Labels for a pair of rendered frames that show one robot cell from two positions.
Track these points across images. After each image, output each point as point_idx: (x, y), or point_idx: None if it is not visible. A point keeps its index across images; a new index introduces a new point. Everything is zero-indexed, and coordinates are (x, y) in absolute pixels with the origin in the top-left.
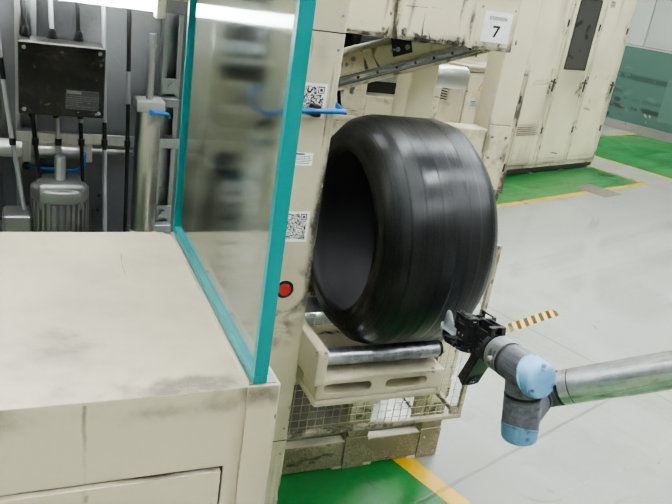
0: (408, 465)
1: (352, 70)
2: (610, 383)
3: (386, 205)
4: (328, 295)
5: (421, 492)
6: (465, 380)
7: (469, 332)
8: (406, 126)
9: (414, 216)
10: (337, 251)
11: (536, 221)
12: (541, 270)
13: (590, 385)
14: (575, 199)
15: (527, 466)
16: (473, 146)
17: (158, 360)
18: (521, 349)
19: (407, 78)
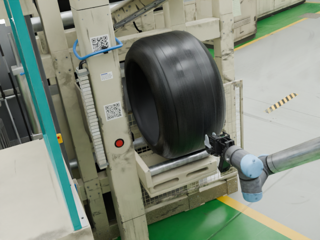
0: (225, 200)
1: (131, 12)
2: (295, 159)
3: (156, 89)
4: (147, 136)
5: (233, 213)
6: (221, 170)
7: (216, 146)
8: (160, 41)
9: (172, 92)
10: (150, 109)
11: (278, 43)
12: (284, 71)
13: (285, 162)
14: (299, 24)
15: (288, 185)
16: (199, 42)
17: (27, 227)
18: (242, 152)
19: (166, 4)
